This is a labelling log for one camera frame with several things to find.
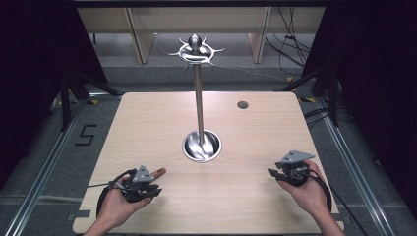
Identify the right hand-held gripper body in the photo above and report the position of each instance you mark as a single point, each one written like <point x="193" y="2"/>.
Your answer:
<point x="294" y="165"/>

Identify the light wooden desk frame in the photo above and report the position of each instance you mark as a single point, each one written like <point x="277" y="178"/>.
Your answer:
<point x="141" y="36"/>

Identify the dark curtain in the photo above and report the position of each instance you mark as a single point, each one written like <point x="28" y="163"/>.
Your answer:
<point x="377" y="98"/>
<point x="36" y="82"/>

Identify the metal floor rail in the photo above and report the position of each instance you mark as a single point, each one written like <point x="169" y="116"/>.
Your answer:
<point x="42" y="170"/>
<point x="354" y="164"/>

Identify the person's left hand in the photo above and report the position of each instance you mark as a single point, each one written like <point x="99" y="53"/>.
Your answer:
<point x="118" y="205"/>

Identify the person's right hand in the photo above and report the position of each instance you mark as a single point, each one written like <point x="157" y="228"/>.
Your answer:
<point x="308" y="193"/>

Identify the black tripod stand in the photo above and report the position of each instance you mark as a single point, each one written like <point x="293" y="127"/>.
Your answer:
<point x="324" y="85"/>
<point x="70" y="88"/>

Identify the grey round table grommet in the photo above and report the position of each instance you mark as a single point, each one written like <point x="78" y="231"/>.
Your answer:
<point x="242" y="105"/>

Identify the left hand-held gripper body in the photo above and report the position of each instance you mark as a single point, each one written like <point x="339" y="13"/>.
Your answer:
<point x="142" y="177"/>

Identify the silver metal hook stand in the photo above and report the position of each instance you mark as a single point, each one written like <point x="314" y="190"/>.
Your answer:
<point x="199" y="114"/>

